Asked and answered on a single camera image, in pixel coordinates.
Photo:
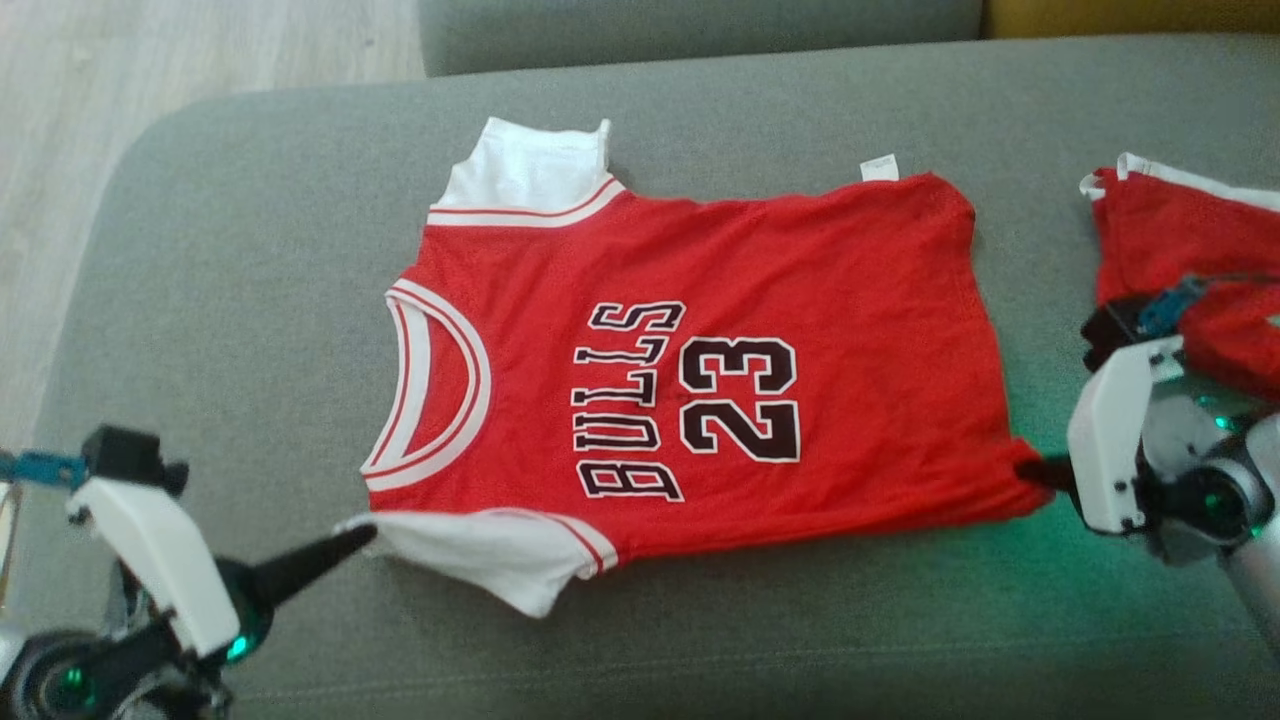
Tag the red shorts with white stripe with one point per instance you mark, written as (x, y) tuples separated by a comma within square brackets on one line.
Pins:
[(1190, 240)]

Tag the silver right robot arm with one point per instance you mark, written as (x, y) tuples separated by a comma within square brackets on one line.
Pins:
[(1255, 560)]

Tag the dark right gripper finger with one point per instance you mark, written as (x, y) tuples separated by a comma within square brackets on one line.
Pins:
[(1048, 473)]

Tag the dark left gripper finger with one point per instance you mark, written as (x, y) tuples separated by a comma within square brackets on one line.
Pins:
[(315, 565)]

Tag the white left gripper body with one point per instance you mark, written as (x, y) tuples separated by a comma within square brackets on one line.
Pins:
[(160, 550)]

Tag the large grey sofa chaise cushion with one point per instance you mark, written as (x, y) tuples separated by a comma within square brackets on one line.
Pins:
[(700, 660)]

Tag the red Bulls 23 jersey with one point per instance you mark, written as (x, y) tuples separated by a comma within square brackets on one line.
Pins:
[(850, 350)]

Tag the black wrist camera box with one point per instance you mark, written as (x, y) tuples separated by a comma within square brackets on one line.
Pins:
[(1115, 325), (130, 455)]

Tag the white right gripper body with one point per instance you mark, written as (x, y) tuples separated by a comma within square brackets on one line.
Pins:
[(1110, 450)]

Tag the grey sofa seat cushion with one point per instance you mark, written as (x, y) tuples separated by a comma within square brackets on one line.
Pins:
[(700, 35)]

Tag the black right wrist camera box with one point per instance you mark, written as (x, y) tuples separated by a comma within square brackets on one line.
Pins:
[(1115, 325)]

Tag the yellow sofa back cushion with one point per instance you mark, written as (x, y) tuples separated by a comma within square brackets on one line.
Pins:
[(1130, 15)]

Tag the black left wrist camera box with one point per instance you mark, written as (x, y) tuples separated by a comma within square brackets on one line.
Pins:
[(130, 455)]

